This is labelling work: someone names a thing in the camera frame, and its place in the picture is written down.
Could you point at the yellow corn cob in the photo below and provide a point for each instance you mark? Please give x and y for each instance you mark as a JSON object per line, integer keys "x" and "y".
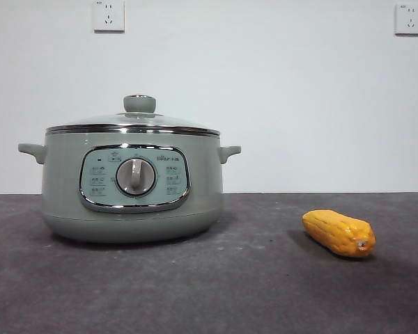
{"x": 338, "y": 233}

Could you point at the glass lid with green knob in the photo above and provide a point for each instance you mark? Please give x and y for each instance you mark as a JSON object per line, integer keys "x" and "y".
{"x": 139, "y": 104}

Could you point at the sage green electric cooking pot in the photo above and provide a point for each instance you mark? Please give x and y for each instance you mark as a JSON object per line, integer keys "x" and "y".
{"x": 62, "y": 195}

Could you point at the white wall socket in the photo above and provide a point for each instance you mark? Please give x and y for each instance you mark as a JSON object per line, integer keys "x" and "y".
{"x": 108, "y": 17}
{"x": 409, "y": 21}

